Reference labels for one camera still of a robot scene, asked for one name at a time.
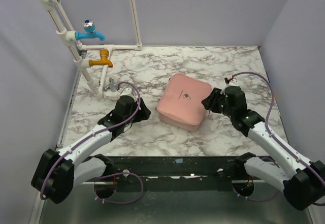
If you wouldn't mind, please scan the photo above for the pink medicine kit case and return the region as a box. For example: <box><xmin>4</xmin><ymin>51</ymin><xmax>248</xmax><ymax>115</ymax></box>
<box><xmin>157</xmin><ymin>74</ymin><xmax>212</xmax><ymax>132</ymax></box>

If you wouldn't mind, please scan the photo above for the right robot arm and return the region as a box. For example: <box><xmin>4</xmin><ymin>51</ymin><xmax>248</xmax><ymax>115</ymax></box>
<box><xmin>202</xmin><ymin>86</ymin><xmax>324</xmax><ymax>210</ymax></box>

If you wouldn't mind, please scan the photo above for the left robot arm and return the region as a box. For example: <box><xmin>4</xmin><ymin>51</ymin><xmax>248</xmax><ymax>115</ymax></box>
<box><xmin>31</xmin><ymin>95</ymin><xmax>151</xmax><ymax>204</ymax></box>

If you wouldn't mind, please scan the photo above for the chrome faucet valve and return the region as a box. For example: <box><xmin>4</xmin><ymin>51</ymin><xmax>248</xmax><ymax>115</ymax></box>
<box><xmin>103</xmin><ymin>78</ymin><xmax>117</xmax><ymax>92</ymax></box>

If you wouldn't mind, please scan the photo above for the orange faucet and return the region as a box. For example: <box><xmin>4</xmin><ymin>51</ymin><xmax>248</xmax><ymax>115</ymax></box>
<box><xmin>89</xmin><ymin>49</ymin><xmax>113</xmax><ymax>68</ymax></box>

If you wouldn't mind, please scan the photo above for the blue faucet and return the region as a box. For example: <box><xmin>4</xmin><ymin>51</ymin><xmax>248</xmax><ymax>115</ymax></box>
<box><xmin>75</xmin><ymin>19</ymin><xmax>105</xmax><ymax>41</ymax></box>

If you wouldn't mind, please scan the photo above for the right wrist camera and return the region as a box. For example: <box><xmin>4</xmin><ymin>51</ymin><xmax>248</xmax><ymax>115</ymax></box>
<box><xmin>224</xmin><ymin>77</ymin><xmax>239</xmax><ymax>87</ymax></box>

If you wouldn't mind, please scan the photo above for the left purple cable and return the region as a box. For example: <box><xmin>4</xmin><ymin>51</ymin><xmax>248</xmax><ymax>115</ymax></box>
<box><xmin>39</xmin><ymin>81</ymin><xmax>144</xmax><ymax>205</ymax></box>

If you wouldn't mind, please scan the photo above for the purple cable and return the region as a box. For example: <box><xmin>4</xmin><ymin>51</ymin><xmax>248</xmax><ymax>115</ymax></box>
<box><xmin>39</xmin><ymin>81</ymin><xmax>144</xmax><ymax>205</ymax></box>
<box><xmin>224</xmin><ymin>71</ymin><xmax>325</xmax><ymax>206</ymax></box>

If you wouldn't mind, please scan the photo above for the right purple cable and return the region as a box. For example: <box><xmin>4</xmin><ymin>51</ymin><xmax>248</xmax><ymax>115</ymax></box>
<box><xmin>224</xmin><ymin>71</ymin><xmax>325</xmax><ymax>206</ymax></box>

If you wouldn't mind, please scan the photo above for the white pvc pipe frame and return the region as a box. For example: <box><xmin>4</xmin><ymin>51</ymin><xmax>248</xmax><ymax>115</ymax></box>
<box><xmin>38</xmin><ymin>0</ymin><xmax>142</xmax><ymax>99</ymax></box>

